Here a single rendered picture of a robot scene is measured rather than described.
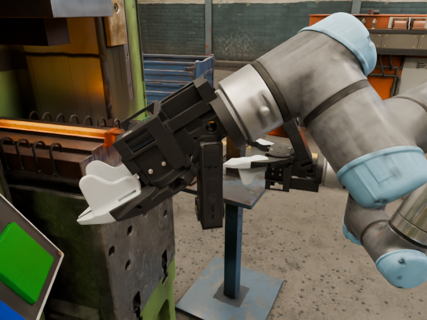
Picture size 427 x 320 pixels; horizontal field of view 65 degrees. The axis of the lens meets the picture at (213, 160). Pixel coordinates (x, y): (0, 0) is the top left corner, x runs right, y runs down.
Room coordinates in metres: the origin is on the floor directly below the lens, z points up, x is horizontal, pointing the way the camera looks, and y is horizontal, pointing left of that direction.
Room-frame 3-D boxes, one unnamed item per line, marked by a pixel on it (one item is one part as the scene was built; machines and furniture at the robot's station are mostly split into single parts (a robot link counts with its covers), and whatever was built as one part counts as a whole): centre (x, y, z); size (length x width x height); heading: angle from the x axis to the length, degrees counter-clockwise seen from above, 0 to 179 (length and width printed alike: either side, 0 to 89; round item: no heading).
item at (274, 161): (0.64, -0.11, 1.00); 0.09 x 0.05 x 0.02; 109
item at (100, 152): (0.82, 0.46, 0.96); 0.42 x 0.20 x 0.09; 74
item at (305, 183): (0.66, -0.17, 0.97); 0.12 x 0.08 x 0.09; 73
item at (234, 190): (1.23, -0.09, 0.66); 0.40 x 0.30 x 0.02; 152
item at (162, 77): (4.84, 0.65, 0.36); 1.20 x 0.80 x 0.72; 75
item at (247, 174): (0.63, -0.07, 0.97); 0.09 x 0.03 x 0.06; 109
